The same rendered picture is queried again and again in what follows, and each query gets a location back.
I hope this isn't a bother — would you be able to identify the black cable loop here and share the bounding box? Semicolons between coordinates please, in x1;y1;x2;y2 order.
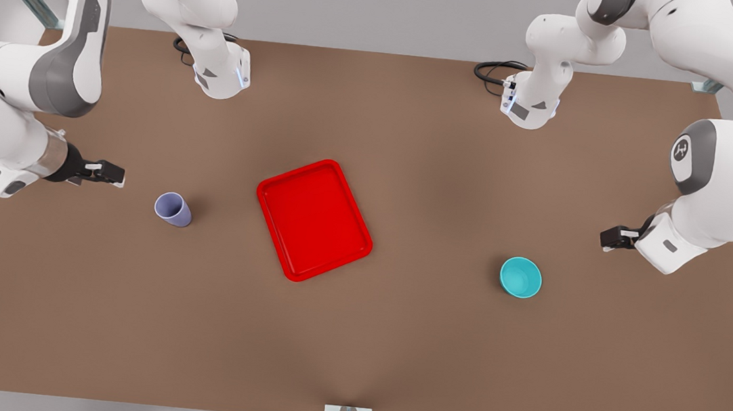
472;57;532;100
171;28;240;72

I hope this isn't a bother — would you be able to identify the red rectangular tray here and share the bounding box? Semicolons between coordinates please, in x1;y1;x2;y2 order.
247;152;382;290

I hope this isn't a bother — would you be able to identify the teal bowl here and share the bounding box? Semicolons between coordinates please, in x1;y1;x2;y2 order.
497;255;545;301

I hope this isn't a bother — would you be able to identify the lavender cup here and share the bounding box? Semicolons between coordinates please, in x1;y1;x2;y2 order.
152;190;195;229

